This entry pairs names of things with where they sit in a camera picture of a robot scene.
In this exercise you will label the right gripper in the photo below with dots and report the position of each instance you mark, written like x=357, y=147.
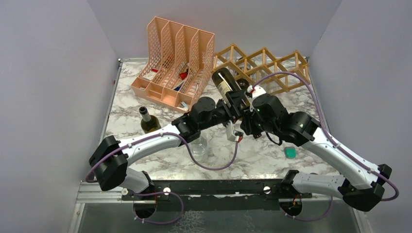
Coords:
x=247, y=123

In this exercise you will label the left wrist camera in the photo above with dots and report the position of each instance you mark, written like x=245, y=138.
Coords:
x=232, y=134

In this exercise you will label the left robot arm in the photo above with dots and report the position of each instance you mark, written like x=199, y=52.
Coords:
x=111, y=160

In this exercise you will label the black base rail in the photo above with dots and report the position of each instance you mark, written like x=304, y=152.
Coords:
x=216, y=195

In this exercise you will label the red object in organizer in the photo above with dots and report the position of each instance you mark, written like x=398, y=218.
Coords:
x=183, y=75

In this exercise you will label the wooden wine rack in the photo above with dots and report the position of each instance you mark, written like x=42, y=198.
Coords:
x=293, y=68

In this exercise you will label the small clear glass bottle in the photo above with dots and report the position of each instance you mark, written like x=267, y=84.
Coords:
x=231, y=56

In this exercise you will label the tall clear glass bottle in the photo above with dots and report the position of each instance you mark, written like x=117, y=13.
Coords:
x=259, y=72

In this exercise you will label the dark wine bottle with label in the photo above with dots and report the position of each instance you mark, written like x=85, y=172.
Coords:
x=242, y=82

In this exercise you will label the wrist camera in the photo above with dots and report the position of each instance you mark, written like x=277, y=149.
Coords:
x=252, y=93
x=232, y=134

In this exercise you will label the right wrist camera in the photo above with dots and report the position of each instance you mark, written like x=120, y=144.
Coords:
x=252, y=93

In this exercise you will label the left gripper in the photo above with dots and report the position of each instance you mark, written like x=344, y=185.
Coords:
x=233, y=108

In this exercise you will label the round clear bottle with cap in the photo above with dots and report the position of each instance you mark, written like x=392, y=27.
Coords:
x=199, y=148

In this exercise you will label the pink plastic file organizer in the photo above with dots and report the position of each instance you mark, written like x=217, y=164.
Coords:
x=174, y=48

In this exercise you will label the green sponge block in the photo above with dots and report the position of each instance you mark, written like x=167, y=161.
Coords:
x=290, y=152

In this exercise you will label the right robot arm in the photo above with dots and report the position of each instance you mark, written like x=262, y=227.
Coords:
x=359, y=182

